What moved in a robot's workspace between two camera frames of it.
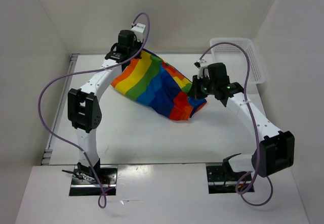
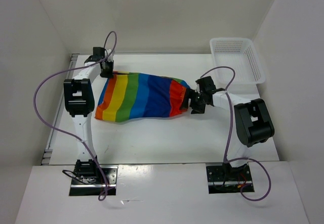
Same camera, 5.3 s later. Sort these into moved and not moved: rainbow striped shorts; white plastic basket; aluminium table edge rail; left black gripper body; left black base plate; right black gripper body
Moved: rainbow striped shorts; left black gripper body; right black gripper body
Not moved: aluminium table edge rail; left black base plate; white plastic basket
